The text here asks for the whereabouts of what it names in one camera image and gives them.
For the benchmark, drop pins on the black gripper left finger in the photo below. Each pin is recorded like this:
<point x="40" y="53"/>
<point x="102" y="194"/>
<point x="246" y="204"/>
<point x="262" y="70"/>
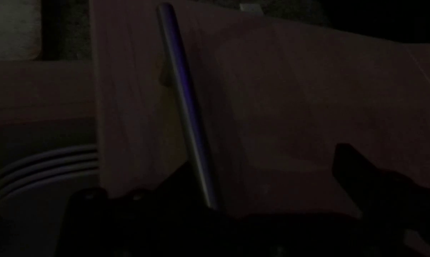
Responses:
<point x="180" y="190"/>

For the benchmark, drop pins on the white dinner plate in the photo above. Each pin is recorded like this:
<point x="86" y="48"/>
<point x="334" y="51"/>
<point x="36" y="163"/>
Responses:
<point x="57" y="171"/>
<point x="57" y="180"/>
<point x="57" y="163"/>
<point x="57" y="154"/>

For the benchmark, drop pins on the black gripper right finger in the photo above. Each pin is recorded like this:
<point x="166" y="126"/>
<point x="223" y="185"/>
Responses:
<point x="366" y="185"/>

